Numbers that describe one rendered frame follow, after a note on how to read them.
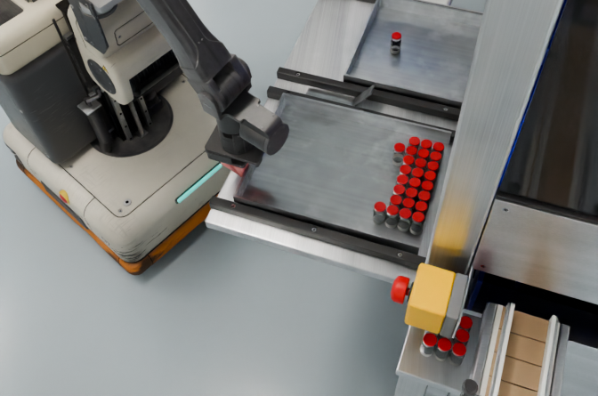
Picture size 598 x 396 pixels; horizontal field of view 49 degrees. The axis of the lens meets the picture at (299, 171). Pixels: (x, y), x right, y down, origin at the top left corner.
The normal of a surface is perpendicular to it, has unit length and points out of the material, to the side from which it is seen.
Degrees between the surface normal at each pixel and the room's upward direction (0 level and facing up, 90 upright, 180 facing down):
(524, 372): 0
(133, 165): 0
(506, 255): 90
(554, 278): 90
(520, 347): 0
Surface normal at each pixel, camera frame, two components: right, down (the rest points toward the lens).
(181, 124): -0.05, -0.57
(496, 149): -0.34, 0.78
